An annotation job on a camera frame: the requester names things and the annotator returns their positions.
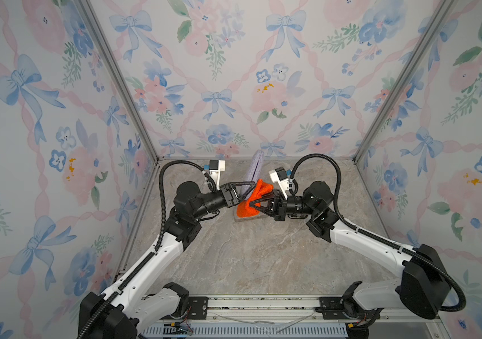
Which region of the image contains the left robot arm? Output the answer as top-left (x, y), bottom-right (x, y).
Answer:
top-left (77, 182), bottom-right (256, 338)

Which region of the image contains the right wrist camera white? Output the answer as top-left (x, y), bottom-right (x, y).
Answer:
top-left (269, 167), bottom-right (293, 199)

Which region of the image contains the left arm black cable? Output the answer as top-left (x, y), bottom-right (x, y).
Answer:
top-left (75, 160), bottom-right (218, 339)

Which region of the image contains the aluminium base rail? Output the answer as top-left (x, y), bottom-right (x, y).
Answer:
top-left (83, 293), bottom-right (441, 339)

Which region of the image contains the purple fabric eyeglass case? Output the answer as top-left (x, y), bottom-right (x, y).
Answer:
top-left (240, 151), bottom-right (265, 201)

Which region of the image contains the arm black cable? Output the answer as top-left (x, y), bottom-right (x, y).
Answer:
top-left (75, 160), bottom-right (218, 339)
top-left (287, 153), bottom-right (466, 313)

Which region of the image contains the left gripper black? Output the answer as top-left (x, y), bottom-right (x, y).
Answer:
top-left (193, 184), bottom-right (255, 223)

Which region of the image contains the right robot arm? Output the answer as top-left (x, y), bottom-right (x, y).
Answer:
top-left (249, 181), bottom-right (451, 319)

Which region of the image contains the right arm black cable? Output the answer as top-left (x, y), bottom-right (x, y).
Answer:
top-left (287, 153), bottom-right (466, 313)

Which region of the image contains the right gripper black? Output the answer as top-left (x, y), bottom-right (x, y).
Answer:
top-left (251, 188), bottom-right (318, 223)

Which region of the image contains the orange microfiber cloth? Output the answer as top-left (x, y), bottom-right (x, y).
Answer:
top-left (235, 179), bottom-right (273, 220)

